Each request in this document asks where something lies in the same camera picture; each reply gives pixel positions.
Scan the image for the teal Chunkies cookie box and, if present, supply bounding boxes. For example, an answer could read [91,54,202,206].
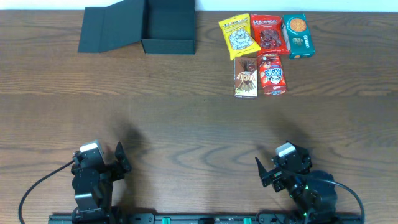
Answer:
[282,13,315,60]

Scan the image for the black gift box with lid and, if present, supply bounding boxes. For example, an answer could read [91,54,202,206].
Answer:
[78,0,196,54]

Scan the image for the red Hacks candy bag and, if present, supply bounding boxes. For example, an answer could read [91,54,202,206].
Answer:
[251,14,289,55]

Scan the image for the yellow Hacks candy bag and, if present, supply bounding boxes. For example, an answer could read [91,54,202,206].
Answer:
[218,13,261,60]

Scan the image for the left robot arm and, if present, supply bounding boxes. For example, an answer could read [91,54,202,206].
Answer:
[71,140,132,223]

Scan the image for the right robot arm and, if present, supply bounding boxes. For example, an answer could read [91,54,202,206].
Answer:
[256,141,341,223]

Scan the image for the red Hello Panda box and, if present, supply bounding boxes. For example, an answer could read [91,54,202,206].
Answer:
[257,54,288,95]

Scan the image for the brown Pocky box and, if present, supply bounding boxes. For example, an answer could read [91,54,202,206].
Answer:
[234,57,258,98]

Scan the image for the black mounting rail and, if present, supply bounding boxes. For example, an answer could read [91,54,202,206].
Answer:
[48,213,361,224]

